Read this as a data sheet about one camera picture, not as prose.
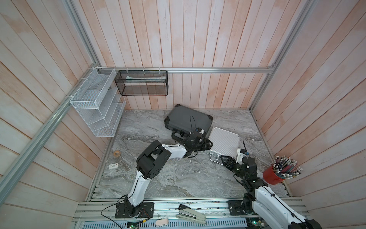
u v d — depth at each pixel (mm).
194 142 763
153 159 548
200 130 882
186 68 965
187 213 714
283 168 746
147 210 732
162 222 687
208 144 857
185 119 1017
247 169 650
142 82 1030
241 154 777
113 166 879
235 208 729
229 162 763
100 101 715
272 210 515
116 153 953
